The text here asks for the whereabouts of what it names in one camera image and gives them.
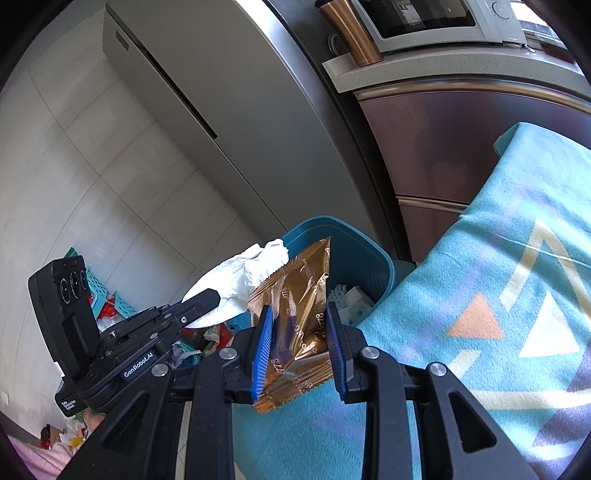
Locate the white tissue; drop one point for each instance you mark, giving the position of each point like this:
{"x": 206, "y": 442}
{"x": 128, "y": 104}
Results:
{"x": 240, "y": 277}

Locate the silver microwave oven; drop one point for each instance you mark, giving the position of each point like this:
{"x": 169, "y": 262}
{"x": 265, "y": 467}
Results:
{"x": 438, "y": 18}

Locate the teal lattice plastic basket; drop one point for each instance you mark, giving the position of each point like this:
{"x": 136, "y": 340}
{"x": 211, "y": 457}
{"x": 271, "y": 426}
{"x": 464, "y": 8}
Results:
{"x": 108, "y": 288}

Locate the gold snack wrapper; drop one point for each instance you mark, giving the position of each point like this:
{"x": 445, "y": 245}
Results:
{"x": 295, "y": 314}

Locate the colourful plastic bags pile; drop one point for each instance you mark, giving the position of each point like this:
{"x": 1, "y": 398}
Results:
{"x": 203, "y": 344}

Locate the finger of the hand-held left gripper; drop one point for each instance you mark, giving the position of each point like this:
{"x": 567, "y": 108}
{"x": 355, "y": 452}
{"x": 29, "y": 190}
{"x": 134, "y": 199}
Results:
{"x": 198, "y": 304}

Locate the white foam net wrap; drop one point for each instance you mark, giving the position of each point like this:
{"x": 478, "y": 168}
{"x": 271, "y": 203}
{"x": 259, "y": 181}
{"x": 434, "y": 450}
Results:
{"x": 344, "y": 295}

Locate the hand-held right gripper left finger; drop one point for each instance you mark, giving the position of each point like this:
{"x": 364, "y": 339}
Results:
{"x": 261, "y": 350}

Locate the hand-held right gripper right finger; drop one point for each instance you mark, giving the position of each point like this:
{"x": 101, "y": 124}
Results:
{"x": 335, "y": 355}

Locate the teal grey printed blanket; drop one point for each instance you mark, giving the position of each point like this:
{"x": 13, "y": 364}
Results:
{"x": 461, "y": 323}

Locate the copper travel tumbler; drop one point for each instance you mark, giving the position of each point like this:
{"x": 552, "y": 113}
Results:
{"x": 351, "y": 32}

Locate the teal plastic trash bin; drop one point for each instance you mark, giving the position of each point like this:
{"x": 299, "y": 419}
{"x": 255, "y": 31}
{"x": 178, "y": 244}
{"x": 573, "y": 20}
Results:
{"x": 355, "y": 258}

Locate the grey refrigerator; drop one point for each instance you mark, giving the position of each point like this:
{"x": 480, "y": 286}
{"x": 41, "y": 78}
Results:
{"x": 207, "y": 69}

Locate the brown kitchen base cabinets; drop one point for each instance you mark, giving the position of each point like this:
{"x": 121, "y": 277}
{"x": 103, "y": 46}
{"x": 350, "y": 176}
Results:
{"x": 438, "y": 138}

